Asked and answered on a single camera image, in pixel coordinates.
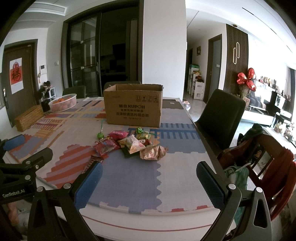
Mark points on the green wrapped candy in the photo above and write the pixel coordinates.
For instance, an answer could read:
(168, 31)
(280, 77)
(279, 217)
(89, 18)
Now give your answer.
(139, 130)

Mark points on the beige cheese ball bag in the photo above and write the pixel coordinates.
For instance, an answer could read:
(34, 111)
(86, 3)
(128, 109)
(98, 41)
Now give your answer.
(153, 153)

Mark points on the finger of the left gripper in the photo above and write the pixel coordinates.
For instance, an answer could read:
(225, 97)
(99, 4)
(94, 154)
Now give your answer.
(9, 144)
(38, 160)

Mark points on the green lollipop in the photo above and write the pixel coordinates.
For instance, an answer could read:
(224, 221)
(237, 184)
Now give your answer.
(100, 135)

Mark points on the white shelf unit hallway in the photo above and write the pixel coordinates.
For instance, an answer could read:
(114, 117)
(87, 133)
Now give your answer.
(196, 83)

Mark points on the patterned table mat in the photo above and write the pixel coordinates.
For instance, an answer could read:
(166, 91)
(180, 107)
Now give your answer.
(128, 184)

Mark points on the black chair far left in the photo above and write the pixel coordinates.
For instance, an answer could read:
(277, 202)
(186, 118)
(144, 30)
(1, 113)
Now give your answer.
(79, 90)

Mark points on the red fu character poster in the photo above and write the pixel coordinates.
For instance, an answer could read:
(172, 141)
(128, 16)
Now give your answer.
(16, 75)

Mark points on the yellow orange snack bag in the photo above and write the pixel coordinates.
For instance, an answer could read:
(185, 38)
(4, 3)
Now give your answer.
(132, 143)

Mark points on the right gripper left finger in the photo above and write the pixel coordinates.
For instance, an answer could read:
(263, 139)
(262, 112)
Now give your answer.
(55, 215)

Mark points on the red wooden chair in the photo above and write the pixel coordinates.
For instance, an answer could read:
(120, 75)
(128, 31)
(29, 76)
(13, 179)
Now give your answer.
(270, 165)

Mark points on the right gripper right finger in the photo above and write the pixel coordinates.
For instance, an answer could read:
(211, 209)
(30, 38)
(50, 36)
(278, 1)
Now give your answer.
(244, 214)

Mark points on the black chair behind box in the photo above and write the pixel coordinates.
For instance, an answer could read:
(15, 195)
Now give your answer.
(110, 84)

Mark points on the red white snack packet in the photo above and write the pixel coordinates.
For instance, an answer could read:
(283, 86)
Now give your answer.
(145, 141)

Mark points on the pink plastic fruit basket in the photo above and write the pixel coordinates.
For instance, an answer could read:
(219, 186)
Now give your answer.
(63, 103)

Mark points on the dark green snack packet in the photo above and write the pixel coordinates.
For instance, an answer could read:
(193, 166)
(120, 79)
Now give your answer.
(126, 153)

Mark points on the brown striped snack bar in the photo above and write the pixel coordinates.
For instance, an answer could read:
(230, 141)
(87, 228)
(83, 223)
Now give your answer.
(92, 160)

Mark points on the pink snack packet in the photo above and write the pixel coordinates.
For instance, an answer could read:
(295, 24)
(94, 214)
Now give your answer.
(118, 134)

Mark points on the black chair right side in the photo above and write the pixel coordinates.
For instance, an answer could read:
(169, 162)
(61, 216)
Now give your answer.
(220, 118)

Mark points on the red foil balloon bouquet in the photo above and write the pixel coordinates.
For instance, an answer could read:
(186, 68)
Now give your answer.
(247, 80)

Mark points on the brown entrance door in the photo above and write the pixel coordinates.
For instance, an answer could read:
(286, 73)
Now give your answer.
(26, 98)

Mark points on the brown cardboard box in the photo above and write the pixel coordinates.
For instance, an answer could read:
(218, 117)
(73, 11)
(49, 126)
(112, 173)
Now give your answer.
(134, 104)

